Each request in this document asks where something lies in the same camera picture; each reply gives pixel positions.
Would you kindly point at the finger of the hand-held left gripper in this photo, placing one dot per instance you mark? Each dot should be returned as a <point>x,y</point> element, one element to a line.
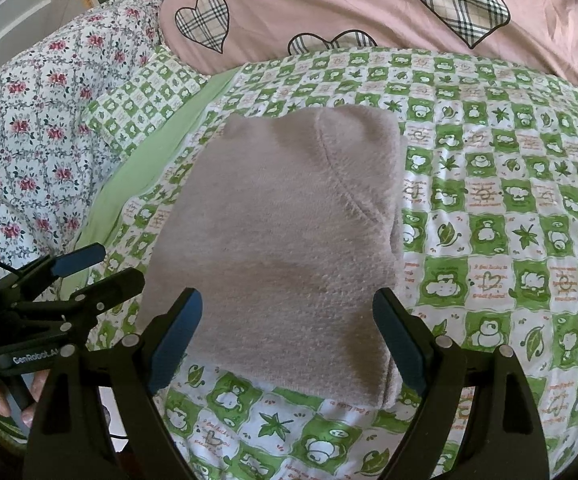
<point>114,287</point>
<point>76,261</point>

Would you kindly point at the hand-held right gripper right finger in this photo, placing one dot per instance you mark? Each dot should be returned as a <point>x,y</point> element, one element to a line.
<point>404,345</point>

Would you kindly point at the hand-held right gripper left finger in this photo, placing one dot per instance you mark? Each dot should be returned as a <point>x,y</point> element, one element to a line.
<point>176,340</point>

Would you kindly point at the beige fleece garment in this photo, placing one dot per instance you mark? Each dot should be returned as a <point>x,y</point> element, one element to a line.
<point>279,240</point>

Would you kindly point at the green checked bed sheet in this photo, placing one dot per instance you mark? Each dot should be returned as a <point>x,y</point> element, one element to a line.
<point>494,270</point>

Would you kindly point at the floral white quilt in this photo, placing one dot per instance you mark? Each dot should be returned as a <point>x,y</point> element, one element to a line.
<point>34,125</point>

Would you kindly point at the green checked pillow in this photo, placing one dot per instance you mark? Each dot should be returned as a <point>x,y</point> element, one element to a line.
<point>134,105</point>

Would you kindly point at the pink pillow plaid hearts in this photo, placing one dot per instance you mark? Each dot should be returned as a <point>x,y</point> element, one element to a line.
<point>329,5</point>

